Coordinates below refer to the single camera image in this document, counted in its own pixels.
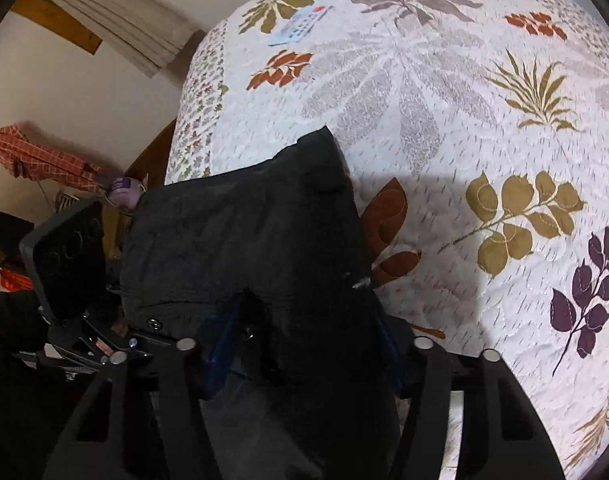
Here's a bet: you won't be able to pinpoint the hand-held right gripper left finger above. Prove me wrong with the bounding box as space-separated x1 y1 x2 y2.
42 292 270 480

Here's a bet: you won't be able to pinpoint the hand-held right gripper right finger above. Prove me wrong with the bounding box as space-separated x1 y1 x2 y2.
374 315 567 480

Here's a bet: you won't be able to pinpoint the black pants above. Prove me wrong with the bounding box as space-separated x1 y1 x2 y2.
119 125 415 480

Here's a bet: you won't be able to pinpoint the red box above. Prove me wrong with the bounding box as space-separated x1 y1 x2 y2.
0 265 32 292

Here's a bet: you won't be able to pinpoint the purple round object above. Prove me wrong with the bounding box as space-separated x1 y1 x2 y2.
107 176 148 211

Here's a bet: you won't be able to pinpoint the orange checked cloth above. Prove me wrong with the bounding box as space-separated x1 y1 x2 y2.
0 122 105 193

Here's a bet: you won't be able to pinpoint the beige curtain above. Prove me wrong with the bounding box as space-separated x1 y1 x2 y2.
43 0 195 78

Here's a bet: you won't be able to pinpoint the white floral quilt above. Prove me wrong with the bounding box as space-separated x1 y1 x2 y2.
164 0 609 480

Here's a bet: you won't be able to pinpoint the white remote control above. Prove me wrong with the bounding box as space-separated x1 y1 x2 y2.
268 5 333 47

